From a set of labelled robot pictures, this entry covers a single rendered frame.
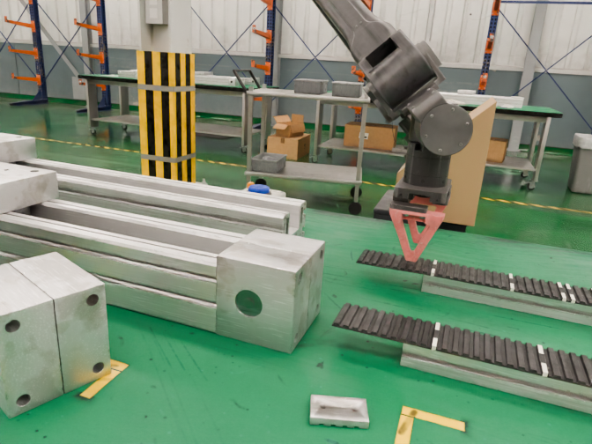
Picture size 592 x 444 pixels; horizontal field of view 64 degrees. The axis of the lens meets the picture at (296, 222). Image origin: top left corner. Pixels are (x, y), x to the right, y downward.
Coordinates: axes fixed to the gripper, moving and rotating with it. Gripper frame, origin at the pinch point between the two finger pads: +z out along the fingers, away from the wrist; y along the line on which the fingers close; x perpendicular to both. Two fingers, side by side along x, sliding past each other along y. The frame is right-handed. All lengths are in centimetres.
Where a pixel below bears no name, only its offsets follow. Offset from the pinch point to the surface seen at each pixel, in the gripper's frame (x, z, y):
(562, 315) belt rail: 19.4, 5.3, 1.7
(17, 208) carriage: -50, -3, 21
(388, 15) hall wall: -153, -114, -743
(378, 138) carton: -96, 44, -469
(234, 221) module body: -26.4, -0.3, 4.0
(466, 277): 7.3, 2.7, 1.6
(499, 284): 11.5, 2.7, 1.5
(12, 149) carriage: -75, -5, 0
